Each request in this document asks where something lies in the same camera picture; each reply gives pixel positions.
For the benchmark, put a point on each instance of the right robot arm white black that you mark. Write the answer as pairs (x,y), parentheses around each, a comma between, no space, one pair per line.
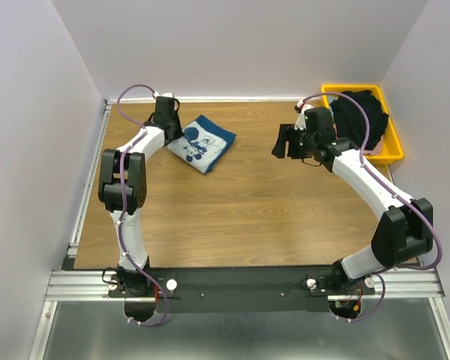
(404,222)

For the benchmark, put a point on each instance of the blue t shirt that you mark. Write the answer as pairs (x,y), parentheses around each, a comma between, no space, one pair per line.
(203,144)

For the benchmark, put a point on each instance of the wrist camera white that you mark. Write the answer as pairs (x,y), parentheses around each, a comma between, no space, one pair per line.
(301,107)
(166,104)

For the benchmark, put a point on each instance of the aluminium frame rail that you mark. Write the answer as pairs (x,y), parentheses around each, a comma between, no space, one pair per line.
(251,210)

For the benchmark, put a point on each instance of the black t shirt in bin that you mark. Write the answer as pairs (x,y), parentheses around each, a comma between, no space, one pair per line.
(349,121)

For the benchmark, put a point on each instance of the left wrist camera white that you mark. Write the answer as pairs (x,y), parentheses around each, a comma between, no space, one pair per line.
(166,104)

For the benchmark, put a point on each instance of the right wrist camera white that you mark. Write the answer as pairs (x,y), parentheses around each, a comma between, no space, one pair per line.
(301,107)

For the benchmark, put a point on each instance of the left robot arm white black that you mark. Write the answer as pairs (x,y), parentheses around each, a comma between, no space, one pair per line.
(123,190)

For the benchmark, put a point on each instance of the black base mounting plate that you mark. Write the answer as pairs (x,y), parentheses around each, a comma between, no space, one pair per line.
(229,289)

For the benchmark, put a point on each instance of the pink t shirt in bin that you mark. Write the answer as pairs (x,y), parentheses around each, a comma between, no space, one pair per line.
(375,151)

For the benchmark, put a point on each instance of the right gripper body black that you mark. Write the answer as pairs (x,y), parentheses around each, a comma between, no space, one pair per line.
(305,142)

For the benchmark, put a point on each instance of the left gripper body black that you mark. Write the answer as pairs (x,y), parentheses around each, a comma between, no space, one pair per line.
(175,123)

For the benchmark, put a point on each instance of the yellow plastic bin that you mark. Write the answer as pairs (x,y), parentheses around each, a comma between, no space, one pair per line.
(391,150)

